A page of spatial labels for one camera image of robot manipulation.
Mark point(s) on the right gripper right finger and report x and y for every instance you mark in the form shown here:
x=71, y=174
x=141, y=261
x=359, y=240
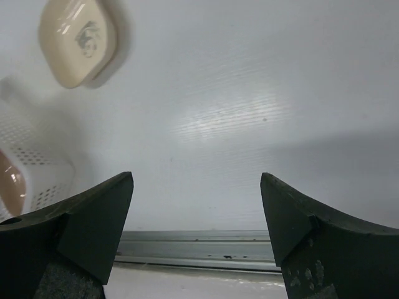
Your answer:
x=325, y=253

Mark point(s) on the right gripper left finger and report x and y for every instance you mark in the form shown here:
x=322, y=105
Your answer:
x=66, y=250

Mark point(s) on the brown plate front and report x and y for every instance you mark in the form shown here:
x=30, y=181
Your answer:
x=13, y=187

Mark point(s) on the white plastic bin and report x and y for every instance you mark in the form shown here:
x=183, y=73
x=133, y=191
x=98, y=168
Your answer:
x=47, y=172

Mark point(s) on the cream plate left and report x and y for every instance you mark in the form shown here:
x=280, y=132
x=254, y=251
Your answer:
x=78, y=39

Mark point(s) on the aluminium rail frame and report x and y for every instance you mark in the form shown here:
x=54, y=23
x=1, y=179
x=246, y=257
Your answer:
x=242, y=250

